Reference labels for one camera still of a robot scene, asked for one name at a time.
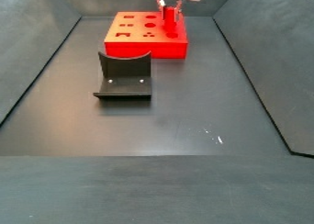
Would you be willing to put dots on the red star peg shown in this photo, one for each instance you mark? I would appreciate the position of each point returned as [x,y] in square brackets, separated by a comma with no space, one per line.
[169,18]

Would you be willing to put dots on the red shape sorter block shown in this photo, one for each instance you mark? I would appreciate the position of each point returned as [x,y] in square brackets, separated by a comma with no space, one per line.
[141,32]

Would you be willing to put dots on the black curved holder stand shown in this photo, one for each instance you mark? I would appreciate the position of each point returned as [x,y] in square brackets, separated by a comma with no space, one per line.
[126,76]

